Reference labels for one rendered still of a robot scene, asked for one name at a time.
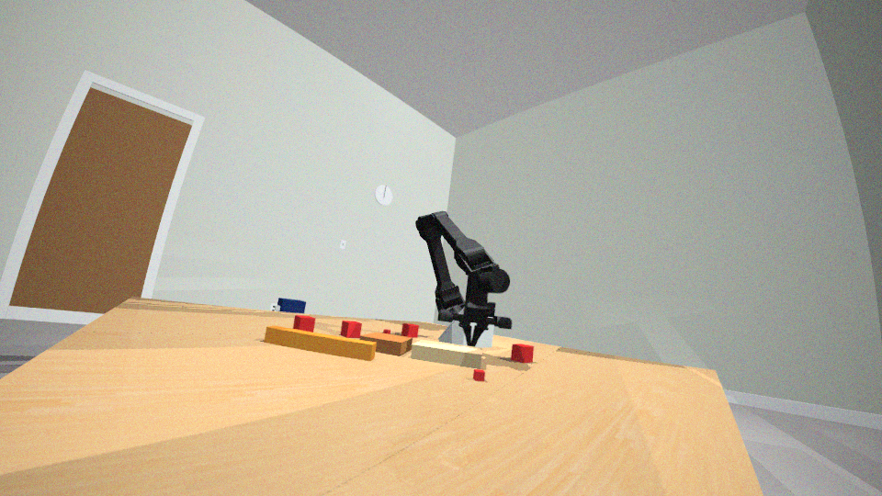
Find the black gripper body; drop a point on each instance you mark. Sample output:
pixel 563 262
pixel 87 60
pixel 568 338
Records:
pixel 450 315

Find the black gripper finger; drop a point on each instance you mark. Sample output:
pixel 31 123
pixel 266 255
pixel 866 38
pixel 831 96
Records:
pixel 467 331
pixel 477 331

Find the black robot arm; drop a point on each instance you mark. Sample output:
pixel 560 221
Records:
pixel 484 275

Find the yellow long wooden board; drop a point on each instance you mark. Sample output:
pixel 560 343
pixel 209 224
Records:
pixel 323 343

